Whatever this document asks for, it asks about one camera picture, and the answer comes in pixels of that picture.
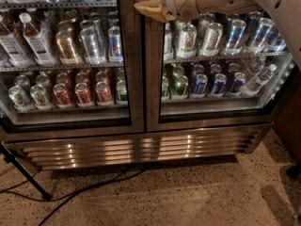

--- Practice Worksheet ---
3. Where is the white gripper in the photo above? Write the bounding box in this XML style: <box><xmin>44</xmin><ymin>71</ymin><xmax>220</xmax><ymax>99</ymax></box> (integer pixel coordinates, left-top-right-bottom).
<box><xmin>134</xmin><ymin>0</ymin><xmax>199</xmax><ymax>23</ymax></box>

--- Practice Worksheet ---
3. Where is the glass fridge door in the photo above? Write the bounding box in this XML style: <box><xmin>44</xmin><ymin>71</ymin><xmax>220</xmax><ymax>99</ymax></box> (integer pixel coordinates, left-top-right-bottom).
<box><xmin>0</xmin><ymin>0</ymin><xmax>143</xmax><ymax>142</ymax></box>
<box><xmin>145</xmin><ymin>8</ymin><xmax>300</xmax><ymax>132</ymax></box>

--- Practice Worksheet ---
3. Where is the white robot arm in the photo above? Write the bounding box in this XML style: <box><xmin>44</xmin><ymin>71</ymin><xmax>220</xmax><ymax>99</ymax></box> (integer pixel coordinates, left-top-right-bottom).
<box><xmin>135</xmin><ymin>0</ymin><xmax>301</xmax><ymax>68</ymax></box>

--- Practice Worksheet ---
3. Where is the stainless fridge base grille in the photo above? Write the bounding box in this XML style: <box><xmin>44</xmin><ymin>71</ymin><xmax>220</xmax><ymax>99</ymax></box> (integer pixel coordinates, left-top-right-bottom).
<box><xmin>5</xmin><ymin>122</ymin><xmax>272</xmax><ymax>172</ymax></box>

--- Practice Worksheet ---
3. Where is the white tall can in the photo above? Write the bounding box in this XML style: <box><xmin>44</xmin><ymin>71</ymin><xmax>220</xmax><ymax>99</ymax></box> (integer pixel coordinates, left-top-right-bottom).
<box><xmin>199</xmin><ymin>23</ymin><xmax>223</xmax><ymax>57</ymax></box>
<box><xmin>176</xmin><ymin>24</ymin><xmax>197</xmax><ymax>58</ymax></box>

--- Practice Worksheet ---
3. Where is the green can right compartment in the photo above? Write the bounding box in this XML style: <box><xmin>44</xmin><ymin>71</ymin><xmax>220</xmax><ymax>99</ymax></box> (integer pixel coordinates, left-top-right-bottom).
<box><xmin>172</xmin><ymin>75</ymin><xmax>188</xmax><ymax>100</ymax></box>

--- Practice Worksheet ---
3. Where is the green can compartment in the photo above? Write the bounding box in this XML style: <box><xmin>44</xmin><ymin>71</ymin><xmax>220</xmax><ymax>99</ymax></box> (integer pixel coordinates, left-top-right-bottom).
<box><xmin>172</xmin><ymin>75</ymin><xmax>188</xmax><ymax>100</ymax></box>
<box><xmin>116</xmin><ymin>80</ymin><xmax>128</xmax><ymax>105</ymax></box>

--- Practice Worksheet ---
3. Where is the green can left compartment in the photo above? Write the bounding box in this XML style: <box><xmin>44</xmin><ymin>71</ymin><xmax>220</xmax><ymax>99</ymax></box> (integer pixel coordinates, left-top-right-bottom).
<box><xmin>116</xmin><ymin>80</ymin><xmax>128</xmax><ymax>105</ymax></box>

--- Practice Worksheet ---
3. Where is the gold tall can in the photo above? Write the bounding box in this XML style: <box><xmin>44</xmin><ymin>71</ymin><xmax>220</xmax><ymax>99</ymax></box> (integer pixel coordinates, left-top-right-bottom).
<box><xmin>55</xmin><ymin>31</ymin><xmax>82</xmax><ymax>64</ymax></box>

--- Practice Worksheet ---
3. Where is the red can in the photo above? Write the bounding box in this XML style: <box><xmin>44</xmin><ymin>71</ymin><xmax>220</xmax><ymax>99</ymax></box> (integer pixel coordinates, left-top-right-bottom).
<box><xmin>74</xmin><ymin>83</ymin><xmax>94</xmax><ymax>107</ymax></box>
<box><xmin>95</xmin><ymin>81</ymin><xmax>113</xmax><ymax>105</ymax></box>
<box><xmin>53</xmin><ymin>83</ymin><xmax>74</xmax><ymax>108</ymax></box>

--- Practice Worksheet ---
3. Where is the blue silver tall can right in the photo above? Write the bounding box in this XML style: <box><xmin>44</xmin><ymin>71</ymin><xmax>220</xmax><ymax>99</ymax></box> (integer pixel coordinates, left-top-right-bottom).
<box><xmin>246</xmin><ymin>18</ymin><xmax>274</xmax><ymax>54</ymax></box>

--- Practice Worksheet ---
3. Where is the tea bottle white label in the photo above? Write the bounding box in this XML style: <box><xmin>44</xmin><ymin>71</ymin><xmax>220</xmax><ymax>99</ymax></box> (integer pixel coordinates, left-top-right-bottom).
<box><xmin>19</xmin><ymin>12</ymin><xmax>57</xmax><ymax>67</ymax></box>

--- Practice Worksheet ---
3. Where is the clear water bottle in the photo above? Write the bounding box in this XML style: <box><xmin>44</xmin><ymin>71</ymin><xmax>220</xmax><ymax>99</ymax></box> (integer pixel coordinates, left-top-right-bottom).
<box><xmin>243</xmin><ymin>64</ymin><xmax>277</xmax><ymax>96</ymax></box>

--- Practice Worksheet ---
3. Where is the tea bottle far left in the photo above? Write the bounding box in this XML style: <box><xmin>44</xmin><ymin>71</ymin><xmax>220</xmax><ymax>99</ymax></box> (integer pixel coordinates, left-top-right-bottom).
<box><xmin>0</xmin><ymin>14</ymin><xmax>34</xmax><ymax>68</ymax></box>

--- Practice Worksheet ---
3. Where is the green white can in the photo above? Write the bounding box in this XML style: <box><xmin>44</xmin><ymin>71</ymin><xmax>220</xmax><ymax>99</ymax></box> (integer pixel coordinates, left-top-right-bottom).
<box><xmin>8</xmin><ymin>86</ymin><xmax>34</xmax><ymax>112</ymax></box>
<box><xmin>30</xmin><ymin>85</ymin><xmax>53</xmax><ymax>110</ymax></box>

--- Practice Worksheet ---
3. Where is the green white can far left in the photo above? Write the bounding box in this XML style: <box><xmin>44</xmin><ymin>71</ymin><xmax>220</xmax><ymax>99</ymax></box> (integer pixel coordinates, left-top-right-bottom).
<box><xmin>8</xmin><ymin>86</ymin><xmax>34</xmax><ymax>112</ymax></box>

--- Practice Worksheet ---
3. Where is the dark wooden cabinet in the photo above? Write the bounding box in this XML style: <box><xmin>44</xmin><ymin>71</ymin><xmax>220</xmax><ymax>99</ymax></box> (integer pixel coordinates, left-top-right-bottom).
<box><xmin>273</xmin><ymin>85</ymin><xmax>301</xmax><ymax>167</ymax></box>

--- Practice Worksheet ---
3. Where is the black tripod leg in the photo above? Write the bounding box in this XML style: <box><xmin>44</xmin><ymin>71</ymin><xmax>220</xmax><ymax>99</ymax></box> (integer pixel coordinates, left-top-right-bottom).
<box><xmin>0</xmin><ymin>143</ymin><xmax>52</xmax><ymax>201</ymax></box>

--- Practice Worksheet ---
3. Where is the black floor cable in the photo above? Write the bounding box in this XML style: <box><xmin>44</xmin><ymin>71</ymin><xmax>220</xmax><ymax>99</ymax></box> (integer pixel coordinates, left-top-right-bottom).
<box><xmin>0</xmin><ymin>162</ymin><xmax>154</xmax><ymax>226</ymax></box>

